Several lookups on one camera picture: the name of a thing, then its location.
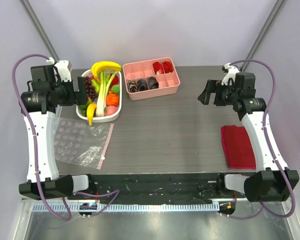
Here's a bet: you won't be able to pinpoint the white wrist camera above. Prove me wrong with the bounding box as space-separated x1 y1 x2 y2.
221 63 241 86
46 57 72 82

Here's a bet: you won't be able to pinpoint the white slotted cable duct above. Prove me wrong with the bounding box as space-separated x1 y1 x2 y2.
32 202 220 213

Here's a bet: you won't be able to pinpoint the yellow banana bunch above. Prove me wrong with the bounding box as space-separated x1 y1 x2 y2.
91 61 122 84

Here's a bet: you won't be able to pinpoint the black items in organizer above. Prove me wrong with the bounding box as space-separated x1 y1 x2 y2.
126 76 159 93

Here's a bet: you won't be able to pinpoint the green yellow mango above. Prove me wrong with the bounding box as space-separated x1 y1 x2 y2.
77 103 89 117

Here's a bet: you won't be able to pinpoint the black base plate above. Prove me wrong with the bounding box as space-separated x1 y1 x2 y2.
67 172 256 205

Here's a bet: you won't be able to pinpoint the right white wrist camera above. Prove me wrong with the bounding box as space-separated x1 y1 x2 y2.
221 63 241 86

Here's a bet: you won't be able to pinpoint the small yellow banana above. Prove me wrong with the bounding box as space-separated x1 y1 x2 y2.
86 102 97 126

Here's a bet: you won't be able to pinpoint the green pear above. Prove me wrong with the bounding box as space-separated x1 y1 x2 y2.
91 79 100 94

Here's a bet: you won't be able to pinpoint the dark purple grape bunch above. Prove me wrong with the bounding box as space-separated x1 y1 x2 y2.
84 76 97 101

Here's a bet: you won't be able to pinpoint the clear pink zip top bag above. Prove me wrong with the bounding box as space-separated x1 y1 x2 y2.
54 118 114 170

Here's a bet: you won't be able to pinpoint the red apple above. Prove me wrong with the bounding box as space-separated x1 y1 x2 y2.
110 74 119 87

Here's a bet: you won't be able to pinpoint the red folded cloth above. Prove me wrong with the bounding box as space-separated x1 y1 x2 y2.
220 125 256 170

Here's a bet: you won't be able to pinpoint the white plastic fruit basket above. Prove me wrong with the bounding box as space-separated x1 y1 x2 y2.
75 72 123 123

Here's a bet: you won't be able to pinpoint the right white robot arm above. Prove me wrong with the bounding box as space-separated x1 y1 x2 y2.
198 72 299 202

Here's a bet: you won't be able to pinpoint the orange tangerine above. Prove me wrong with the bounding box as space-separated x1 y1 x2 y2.
106 93 120 107

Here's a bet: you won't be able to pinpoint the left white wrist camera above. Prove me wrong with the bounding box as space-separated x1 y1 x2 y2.
46 57 72 82

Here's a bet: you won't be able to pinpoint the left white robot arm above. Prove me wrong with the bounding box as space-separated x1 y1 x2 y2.
18 60 97 200

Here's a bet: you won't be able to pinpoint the green white celery stalk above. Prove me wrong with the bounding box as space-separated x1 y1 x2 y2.
96 70 118 117

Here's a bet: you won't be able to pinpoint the red items in organizer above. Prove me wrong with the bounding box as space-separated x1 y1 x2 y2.
152 61 174 75

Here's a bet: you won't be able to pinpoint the pink peach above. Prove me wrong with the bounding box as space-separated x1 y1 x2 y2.
104 105 118 116

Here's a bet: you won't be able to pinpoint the pink compartment organizer box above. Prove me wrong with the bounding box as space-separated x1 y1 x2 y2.
122 57 180 101

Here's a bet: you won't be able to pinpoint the green lime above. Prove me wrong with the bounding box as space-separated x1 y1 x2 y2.
111 84 121 95

